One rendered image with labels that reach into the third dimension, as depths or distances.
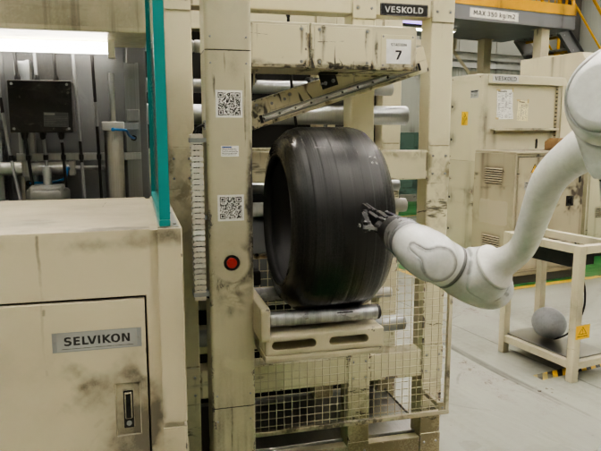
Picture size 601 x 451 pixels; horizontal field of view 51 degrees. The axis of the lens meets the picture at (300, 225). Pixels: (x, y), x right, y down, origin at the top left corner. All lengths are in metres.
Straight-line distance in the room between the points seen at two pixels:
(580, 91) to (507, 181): 5.26
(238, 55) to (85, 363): 0.97
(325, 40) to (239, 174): 0.59
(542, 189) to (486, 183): 5.15
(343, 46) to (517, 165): 4.08
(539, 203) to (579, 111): 0.37
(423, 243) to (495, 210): 4.96
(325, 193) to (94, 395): 0.80
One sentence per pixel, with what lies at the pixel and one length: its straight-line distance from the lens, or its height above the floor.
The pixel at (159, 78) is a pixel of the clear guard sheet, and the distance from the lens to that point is 1.12.
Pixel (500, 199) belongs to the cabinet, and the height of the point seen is 0.79.
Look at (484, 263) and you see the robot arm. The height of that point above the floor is 1.16.
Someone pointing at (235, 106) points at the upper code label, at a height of 1.50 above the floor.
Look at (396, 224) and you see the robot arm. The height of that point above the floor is 1.23.
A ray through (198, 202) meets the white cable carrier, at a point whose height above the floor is 1.24.
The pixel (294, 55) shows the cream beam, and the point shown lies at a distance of 2.09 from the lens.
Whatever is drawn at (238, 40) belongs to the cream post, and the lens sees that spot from 1.80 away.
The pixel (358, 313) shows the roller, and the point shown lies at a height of 0.90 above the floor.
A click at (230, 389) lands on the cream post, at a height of 0.68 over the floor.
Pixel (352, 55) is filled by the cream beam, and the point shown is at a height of 1.68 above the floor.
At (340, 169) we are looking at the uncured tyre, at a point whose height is 1.33.
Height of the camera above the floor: 1.44
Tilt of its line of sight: 9 degrees down
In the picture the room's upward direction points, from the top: straight up
